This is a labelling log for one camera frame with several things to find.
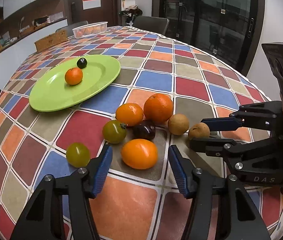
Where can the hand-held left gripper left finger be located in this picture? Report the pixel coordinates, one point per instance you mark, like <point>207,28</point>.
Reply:
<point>102,170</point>

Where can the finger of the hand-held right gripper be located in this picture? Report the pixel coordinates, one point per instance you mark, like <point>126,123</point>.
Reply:
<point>221,123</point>
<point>214,146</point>

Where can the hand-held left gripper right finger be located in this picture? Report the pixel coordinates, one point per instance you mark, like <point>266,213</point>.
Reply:
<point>179,172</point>

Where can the small brown longan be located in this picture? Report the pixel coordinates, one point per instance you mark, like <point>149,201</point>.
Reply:
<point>178,124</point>
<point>198,130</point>

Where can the orange tomato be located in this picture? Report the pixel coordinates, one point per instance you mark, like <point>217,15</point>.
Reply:
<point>129,114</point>
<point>139,153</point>

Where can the green plate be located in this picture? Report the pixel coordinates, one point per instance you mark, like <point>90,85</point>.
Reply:
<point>56,92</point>

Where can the green tomato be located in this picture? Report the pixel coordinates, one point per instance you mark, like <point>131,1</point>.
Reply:
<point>78,154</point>
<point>114,131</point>

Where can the checked colourful tablecloth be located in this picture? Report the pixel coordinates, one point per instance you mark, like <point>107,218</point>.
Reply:
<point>191,87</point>

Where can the dark purple tomato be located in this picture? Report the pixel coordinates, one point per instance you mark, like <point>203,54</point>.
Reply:
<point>144,130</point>

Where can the large orange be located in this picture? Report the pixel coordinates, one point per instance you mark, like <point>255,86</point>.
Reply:
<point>158,108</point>

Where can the small orange mandarin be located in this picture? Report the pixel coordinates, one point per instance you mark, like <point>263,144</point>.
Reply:
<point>74,76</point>

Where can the glass sliding door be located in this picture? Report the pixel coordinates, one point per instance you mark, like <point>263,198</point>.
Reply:
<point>206,17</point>

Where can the small black plum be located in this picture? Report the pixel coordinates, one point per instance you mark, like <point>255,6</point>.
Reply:
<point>82,62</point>

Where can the woven wicker box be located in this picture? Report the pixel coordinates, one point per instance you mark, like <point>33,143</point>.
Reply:
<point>51,41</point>

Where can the white plastic basket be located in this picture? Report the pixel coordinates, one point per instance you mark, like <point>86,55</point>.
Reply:
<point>90,30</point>

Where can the pile of clothes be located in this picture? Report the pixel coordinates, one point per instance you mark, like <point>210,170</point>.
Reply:
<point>131,12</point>

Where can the wooden wall counter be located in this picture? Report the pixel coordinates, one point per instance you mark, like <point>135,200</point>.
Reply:
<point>19,33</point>

